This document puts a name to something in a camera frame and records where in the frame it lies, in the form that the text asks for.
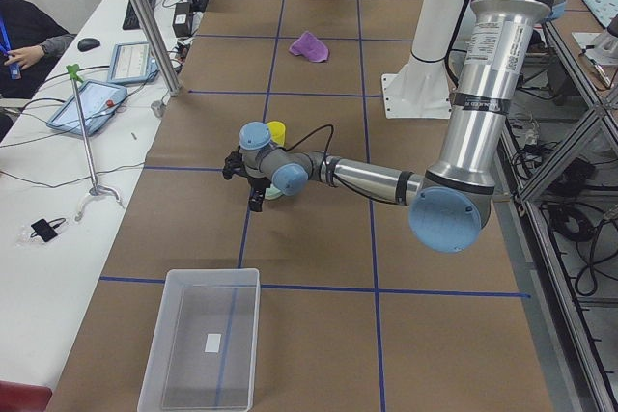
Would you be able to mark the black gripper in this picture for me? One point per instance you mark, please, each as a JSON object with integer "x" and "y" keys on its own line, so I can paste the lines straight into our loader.
{"x": 256, "y": 188}

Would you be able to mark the light green bowl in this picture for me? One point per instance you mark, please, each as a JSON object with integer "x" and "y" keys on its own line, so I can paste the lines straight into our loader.
{"x": 273, "y": 193}

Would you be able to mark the yellow plastic cup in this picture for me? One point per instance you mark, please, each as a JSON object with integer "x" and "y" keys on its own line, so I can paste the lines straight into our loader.
{"x": 277, "y": 131}

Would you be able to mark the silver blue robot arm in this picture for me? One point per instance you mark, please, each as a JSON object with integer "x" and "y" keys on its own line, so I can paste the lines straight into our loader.
{"x": 464, "y": 66}

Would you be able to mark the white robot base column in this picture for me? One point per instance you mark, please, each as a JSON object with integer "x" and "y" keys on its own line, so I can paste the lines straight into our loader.
{"x": 420, "y": 90}

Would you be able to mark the black power adapter box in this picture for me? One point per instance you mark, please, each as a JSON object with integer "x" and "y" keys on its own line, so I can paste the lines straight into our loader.
{"x": 182, "y": 24}

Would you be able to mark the clear plastic box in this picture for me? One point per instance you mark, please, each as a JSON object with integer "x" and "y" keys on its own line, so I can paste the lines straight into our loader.
{"x": 204, "y": 348}

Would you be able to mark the purple cloth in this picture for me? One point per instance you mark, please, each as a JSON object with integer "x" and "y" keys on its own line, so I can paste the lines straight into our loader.
{"x": 310, "y": 47}

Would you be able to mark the far blue teach pendant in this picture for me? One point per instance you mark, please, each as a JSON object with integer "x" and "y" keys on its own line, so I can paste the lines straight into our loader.
{"x": 132, "y": 63}

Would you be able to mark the blue teach pendant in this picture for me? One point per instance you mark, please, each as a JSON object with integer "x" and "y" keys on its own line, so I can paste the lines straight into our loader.
{"x": 99, "y": 102}
{"x": 132, "y": 63}

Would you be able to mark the near blue teach pendant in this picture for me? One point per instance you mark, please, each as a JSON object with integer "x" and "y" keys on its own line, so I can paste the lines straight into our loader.
{"x": 99, "y": 102}

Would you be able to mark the black computer mouse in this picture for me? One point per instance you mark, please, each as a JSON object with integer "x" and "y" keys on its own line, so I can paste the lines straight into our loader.
{"x": 88, "y": 44}

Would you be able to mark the green tipped reacher grabber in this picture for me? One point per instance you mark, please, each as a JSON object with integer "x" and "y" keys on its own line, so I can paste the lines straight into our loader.
{"x": 97, "y": 190}

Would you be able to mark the seated person in black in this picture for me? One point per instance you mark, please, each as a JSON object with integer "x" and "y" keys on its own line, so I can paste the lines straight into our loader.
{"x": 32, "y": 43}

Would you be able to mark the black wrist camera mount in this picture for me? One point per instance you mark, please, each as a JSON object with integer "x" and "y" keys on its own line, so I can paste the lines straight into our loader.
{"x": 233, "y": 165}

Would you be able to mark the aluminium frame post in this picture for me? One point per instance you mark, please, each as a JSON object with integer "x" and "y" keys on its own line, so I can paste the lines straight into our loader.
{"x": 150, "y": 28}

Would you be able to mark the small black device with strap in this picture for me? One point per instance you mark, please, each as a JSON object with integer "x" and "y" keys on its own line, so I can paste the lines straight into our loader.
{"x": 46, "y": 230}

